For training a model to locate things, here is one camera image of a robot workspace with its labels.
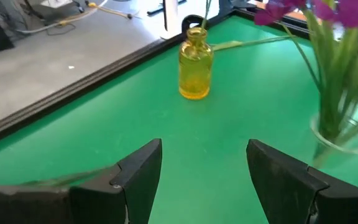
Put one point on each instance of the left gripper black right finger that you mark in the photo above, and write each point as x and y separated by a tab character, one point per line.
284	193

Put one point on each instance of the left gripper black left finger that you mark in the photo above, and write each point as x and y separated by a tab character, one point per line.
135	193

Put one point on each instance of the clear glass vase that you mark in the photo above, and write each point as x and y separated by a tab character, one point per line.
320	155

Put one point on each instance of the white flower spray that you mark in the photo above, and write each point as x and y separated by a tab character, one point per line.
228	45

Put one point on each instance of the purple flower spray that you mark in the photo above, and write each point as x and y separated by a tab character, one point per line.
353	12

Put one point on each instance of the yellow glass vase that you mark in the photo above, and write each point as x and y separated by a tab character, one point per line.
195	71

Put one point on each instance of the green table mat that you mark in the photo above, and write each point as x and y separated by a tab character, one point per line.
166	124

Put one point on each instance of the white pole round base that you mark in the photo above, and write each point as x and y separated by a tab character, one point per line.
170	18

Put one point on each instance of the black table clamp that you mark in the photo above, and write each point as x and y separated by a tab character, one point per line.
186	20

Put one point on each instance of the black table frame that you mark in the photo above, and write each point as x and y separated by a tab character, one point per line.
73	90

